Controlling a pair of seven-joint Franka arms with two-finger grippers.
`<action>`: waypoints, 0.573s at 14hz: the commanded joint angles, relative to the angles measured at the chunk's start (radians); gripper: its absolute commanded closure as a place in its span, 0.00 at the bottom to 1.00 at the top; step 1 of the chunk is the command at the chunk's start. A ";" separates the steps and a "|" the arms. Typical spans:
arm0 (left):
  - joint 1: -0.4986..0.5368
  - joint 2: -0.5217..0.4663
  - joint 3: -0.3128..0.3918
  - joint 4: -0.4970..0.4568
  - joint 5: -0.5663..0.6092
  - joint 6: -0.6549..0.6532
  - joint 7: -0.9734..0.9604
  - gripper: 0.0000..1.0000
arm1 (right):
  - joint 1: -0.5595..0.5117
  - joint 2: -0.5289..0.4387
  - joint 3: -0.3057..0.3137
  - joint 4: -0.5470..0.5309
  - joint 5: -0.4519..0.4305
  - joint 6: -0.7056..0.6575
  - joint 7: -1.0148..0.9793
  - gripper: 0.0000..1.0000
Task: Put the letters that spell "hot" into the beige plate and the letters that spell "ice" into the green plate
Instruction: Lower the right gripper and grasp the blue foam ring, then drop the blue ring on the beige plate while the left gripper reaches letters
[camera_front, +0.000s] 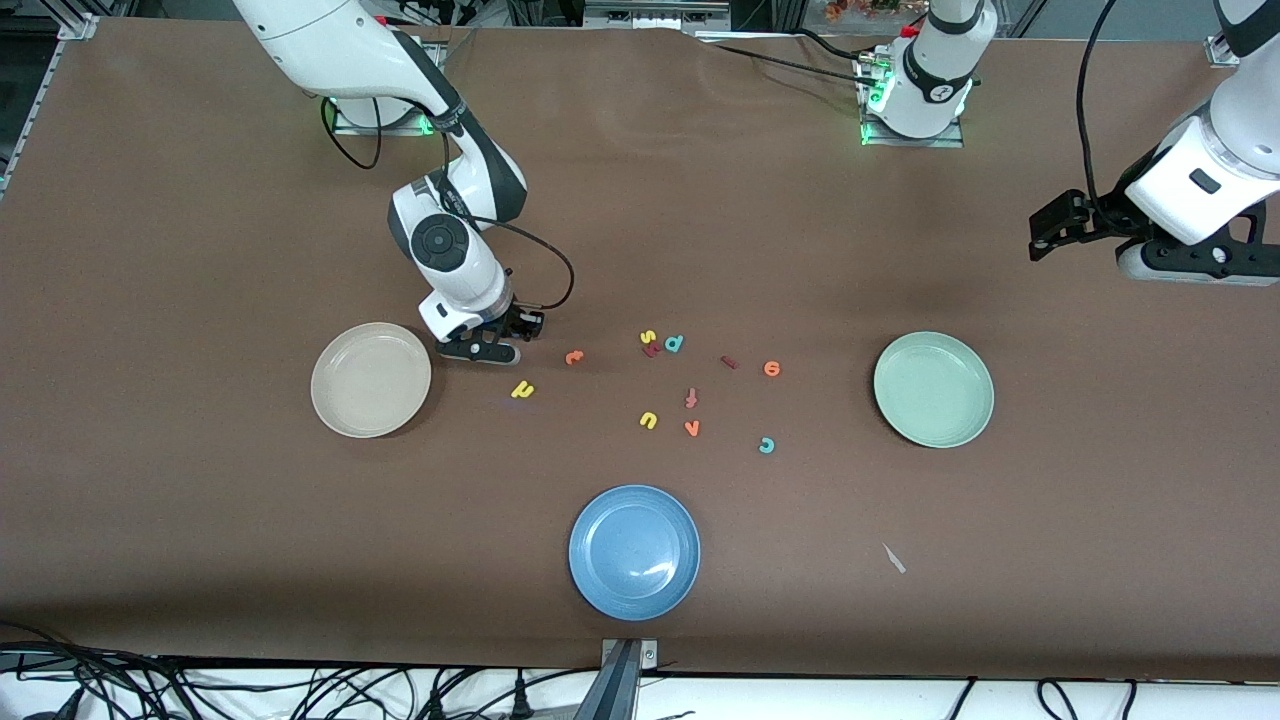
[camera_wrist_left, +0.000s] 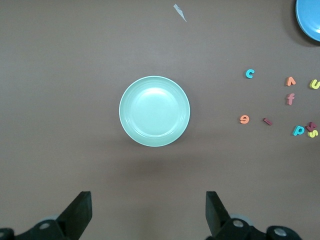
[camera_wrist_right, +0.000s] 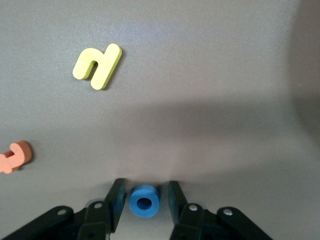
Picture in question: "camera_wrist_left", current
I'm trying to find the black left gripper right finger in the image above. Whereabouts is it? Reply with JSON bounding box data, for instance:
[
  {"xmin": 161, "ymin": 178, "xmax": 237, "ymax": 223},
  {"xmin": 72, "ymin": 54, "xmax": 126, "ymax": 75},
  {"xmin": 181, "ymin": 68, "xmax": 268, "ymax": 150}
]
[{"xmin": 205, "ymin": 191, "xmax": 302, "ymax": 240}]

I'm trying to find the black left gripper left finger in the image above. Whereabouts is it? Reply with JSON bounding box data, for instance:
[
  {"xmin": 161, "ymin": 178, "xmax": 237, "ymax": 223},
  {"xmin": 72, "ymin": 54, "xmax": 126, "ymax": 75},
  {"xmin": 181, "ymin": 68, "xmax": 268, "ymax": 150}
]
[{"xmin": 0, "ymin": 191, "xmax": 93, "ymax": 240}]

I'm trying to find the brown table cover sheet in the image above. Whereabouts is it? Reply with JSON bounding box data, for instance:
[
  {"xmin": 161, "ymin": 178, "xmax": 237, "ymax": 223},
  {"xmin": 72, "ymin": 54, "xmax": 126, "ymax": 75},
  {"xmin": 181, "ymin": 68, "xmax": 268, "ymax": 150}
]
[{"xmin": 0, "ymin": 0, "xmax": 320, "ymax": 240}]

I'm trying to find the teal foam letter p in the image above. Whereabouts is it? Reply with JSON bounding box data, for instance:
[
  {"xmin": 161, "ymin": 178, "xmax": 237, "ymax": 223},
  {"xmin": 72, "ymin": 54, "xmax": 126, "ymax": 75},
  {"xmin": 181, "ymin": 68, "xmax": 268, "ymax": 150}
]
[{"xmin": 292, "ymin": 124, "xmax": 306, "ymax": 137}]

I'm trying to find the green plate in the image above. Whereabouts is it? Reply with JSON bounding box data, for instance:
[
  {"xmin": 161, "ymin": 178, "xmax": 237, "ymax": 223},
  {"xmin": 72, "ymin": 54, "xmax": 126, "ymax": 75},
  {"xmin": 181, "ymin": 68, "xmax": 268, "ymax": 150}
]
[{"xmin": 118, "ymin": 75, "xmax": 191, "ymax": 148}]

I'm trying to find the grey paper scrap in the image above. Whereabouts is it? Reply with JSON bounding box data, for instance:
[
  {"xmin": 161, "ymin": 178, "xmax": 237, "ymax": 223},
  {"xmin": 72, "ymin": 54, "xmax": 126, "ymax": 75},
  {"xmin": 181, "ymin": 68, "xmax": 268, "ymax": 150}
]
[{"xmin": 173, "ymin": 3, "xmax": 188, "ymax": 23}]

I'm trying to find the blue plate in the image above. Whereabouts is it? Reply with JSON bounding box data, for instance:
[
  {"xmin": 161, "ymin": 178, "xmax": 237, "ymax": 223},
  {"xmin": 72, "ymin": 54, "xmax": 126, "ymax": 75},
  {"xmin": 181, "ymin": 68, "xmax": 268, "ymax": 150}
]
[{"xmin": 295, "ymin": 0, "xmax": 320, "ymax": 42}]

